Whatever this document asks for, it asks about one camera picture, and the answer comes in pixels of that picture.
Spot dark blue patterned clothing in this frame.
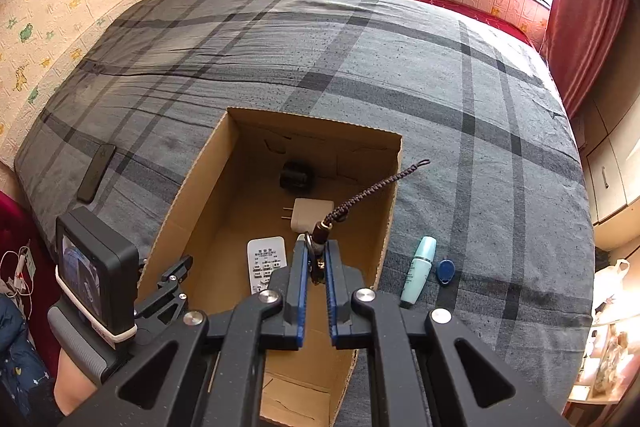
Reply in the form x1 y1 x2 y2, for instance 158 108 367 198
0 294 63 427

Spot white charging cable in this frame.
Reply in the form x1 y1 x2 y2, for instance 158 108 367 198
0 246 35 298

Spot white remote control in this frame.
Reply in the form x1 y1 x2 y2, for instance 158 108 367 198
247 235 288 295

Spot grey plaid blanket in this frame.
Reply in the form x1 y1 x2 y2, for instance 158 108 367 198
14 0 596 427

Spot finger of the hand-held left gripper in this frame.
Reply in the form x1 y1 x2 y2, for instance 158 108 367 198
134 283 190 325
158 254 194 286

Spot white plastic bag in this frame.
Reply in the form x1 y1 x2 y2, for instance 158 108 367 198
592 259 631 313

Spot black smartphone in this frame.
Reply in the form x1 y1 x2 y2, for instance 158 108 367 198
76 143 117 204

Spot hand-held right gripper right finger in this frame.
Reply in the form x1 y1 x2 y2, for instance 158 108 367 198
324 239 571 427

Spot teal cosmetic tube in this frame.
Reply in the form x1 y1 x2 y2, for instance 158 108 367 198
399 235 437 309

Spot white charger plug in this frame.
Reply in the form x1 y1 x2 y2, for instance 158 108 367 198
280 198 335 235

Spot cluttered shelf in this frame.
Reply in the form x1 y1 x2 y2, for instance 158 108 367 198
567 302 640 408

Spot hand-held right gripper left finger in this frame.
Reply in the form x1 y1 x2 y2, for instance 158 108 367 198
60 239 311 427

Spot black power adapter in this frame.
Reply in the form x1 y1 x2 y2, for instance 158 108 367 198
279 160 315 192

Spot light wooden cabinet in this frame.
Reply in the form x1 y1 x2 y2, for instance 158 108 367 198
570 92 640 253

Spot cardboard box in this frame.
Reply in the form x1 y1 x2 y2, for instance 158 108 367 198
137 107 403 427

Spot braided lanyard keychain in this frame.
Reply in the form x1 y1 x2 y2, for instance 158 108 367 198
300 158 432 285

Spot red curtain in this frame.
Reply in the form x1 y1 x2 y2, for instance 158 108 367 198
540 0 631 118

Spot person's left forearm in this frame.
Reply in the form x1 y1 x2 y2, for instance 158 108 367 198
52 347 103 415

